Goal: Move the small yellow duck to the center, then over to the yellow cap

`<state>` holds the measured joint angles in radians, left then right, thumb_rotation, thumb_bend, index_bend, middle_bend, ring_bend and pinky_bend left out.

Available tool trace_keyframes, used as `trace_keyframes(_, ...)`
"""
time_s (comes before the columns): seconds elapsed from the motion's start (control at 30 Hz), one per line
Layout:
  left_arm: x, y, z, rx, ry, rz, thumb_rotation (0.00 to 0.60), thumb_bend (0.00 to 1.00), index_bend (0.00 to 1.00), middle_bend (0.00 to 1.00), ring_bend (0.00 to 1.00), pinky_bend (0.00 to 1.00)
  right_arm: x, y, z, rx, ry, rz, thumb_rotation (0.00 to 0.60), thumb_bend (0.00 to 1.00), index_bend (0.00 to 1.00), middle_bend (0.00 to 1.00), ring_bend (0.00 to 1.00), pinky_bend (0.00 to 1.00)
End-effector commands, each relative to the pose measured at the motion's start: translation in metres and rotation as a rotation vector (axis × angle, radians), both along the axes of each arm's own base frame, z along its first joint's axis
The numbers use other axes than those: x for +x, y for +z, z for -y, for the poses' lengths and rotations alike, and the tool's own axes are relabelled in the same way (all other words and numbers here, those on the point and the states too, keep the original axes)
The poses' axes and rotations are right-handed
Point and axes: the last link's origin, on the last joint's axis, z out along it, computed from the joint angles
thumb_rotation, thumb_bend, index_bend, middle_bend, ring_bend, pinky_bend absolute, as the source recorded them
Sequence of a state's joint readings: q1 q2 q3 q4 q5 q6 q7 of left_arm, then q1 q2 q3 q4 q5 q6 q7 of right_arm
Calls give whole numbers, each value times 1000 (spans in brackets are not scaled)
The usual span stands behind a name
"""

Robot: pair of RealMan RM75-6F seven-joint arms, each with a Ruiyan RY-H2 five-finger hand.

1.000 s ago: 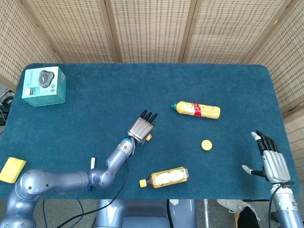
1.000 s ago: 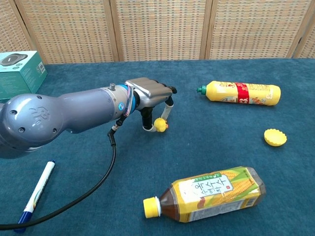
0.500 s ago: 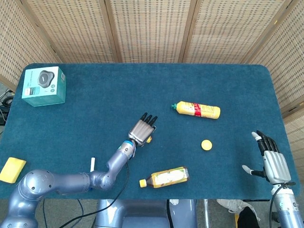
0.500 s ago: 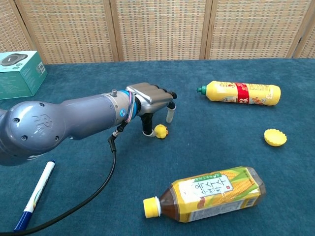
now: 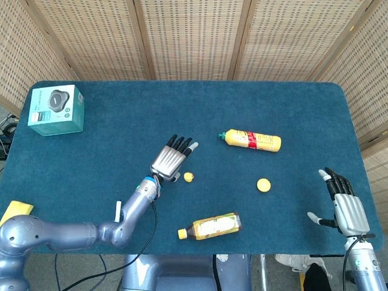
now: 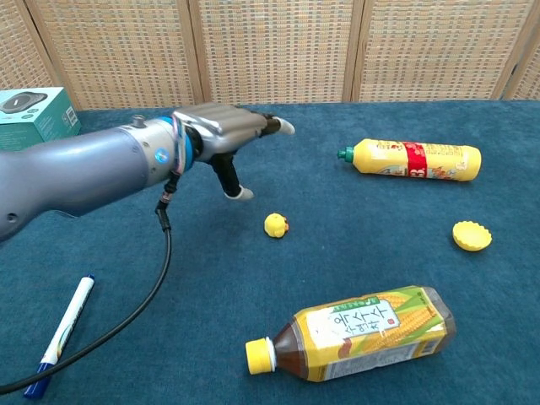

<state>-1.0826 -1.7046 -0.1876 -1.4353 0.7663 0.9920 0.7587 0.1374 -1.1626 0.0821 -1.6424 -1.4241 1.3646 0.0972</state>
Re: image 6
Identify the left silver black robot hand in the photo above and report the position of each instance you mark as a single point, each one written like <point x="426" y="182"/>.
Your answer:
<point x="228" y="124"/>

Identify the small yellow rubber duck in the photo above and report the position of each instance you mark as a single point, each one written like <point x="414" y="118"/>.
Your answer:
<point x="275" y="225"/>

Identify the yellow scalloped round cap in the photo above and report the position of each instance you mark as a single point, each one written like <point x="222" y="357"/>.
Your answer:
<point x="471" y="236"/>

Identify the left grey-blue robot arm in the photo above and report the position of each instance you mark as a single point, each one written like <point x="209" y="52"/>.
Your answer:
<point x="84" y="169"/>

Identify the woven wicker screen panel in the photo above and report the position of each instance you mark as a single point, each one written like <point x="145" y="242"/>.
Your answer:
<point x="439" y="50"/>
<point x="118" y="55"/>
<point x="17" y="55"/>
<point x="274" y="50"/>
<point x="529" y="76"/>

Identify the yellow squeeze bottle red label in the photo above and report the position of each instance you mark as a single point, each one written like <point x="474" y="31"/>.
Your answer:
<point x="388" y="160"/>

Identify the blue fuzzy table cloth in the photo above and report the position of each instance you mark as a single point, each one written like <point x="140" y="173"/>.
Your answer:
<point x="337" y="253"/>

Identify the teal speaker product box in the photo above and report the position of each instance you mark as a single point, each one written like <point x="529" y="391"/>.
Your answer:
<point x="46" y="118"/>

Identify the white marker pen blue cap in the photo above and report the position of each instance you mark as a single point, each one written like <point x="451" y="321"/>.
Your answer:
<point x="71" y="312"/>

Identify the corn tea plastic bottle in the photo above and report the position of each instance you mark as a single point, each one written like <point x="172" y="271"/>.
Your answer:
<point x="363" y="333"/>

